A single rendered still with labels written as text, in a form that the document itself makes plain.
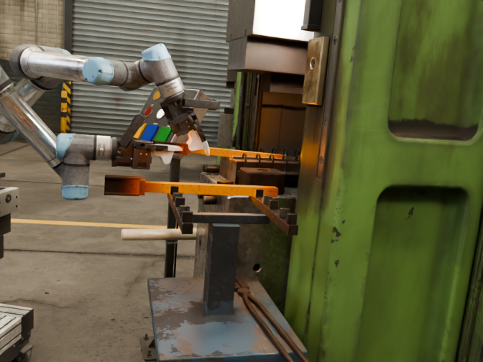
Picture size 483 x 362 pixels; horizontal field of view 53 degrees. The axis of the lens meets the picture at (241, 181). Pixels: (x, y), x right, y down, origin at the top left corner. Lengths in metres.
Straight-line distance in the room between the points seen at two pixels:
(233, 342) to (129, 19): 8.86
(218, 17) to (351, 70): 8.50
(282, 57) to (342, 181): 0.50
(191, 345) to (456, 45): 0.97
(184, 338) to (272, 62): 0.85
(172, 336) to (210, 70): 8.66
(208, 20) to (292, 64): 8.12
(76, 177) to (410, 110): 0.94
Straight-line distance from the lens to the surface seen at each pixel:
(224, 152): 1.53
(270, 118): 1.78
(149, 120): 2.09
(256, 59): 1.48
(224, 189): 1.18
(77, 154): 1.46
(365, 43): 1.17
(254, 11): 1.44
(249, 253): 1.41
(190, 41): 9.55
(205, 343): 1.02
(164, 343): 1.01
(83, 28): 9.73
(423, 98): 1.33
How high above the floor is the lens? 1.19
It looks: 10 degrees down
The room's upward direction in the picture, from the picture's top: 5 degrees clockwise
